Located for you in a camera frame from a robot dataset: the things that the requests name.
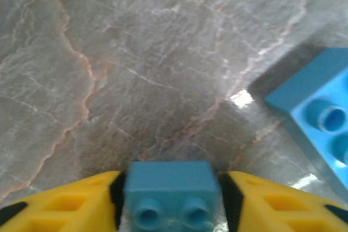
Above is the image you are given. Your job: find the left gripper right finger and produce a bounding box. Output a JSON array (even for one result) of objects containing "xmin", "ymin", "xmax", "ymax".
[{"xmin": 220, "ymin": 171, "xmax": 348, "ymax": 232}]

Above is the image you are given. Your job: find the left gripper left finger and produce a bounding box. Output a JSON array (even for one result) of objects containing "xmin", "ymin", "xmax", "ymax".
[{"xmin": 0, "ymin": 171, "xmax": 126, "ymax": 232}]

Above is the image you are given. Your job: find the small blue 2x2 lego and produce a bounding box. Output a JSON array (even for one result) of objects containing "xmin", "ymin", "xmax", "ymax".
[{"xmin": 121, "ymin": 161, "xmax": 222, "ymax": 232}]

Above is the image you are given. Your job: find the blue 2x4 lego brick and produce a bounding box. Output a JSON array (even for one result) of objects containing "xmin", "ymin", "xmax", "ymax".
[{"xmin": 265, "ymin": 48, "xmax": 348, "ymax": 189}]

